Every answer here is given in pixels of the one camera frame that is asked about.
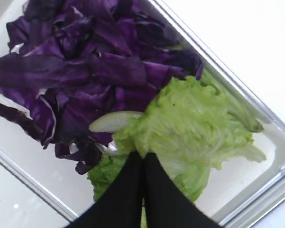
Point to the green lettuce pile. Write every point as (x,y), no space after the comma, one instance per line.
(113,175)

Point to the green lettuce leaf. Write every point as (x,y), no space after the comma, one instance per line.
(189,123)

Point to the purple cabbage pieces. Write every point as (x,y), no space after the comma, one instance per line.
(81,59)

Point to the clear plastic salad container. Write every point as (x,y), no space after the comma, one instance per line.
(37,190)

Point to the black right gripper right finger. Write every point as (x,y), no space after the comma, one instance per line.
(166,206)

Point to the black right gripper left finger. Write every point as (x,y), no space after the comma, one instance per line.
(121,204)

